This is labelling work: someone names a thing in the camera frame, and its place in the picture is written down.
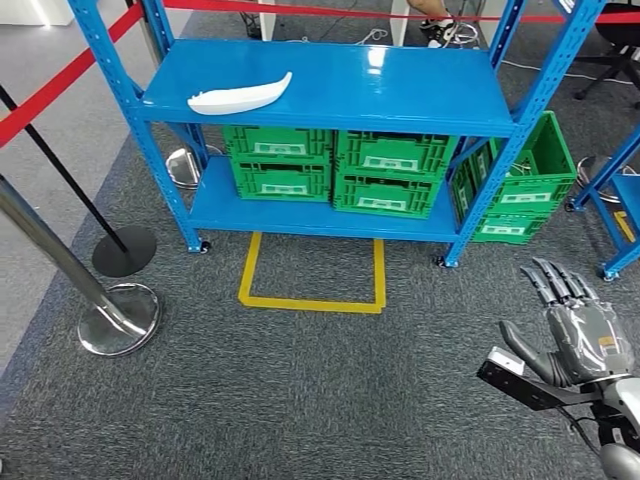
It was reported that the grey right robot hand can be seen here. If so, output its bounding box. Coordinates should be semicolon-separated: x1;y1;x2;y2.
499;256;636;389

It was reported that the white plastic trim part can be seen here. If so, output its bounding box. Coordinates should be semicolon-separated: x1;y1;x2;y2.
187;71;294;117

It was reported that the yellow floor tape square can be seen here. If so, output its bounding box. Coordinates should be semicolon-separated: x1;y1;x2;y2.
614;210;637;244

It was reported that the black office chair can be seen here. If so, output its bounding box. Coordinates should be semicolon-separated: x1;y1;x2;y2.
574;19;640;111

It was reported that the black stool chrome base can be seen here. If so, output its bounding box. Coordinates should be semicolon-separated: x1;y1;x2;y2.
446;18;482;49

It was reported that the person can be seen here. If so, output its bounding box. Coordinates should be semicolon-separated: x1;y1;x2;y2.
407;0;459;50

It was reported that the white desk panel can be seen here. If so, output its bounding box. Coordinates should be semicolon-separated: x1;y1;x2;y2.
389;0;411;48
258;0;278;42

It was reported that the wide red barrier belt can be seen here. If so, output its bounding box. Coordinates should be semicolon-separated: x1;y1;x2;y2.
0;3;146;149

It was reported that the white lit display plinth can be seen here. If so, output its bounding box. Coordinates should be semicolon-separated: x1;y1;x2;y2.
0;0;76;28

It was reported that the white cable bundle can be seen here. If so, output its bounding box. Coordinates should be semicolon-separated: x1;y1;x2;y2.
503;150;542;179

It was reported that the white power cable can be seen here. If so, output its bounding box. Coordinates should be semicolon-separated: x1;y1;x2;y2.
500;59;640;87
353;27;389;47

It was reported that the black stanchion post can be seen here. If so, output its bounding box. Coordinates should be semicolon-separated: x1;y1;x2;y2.
0;84;158;279

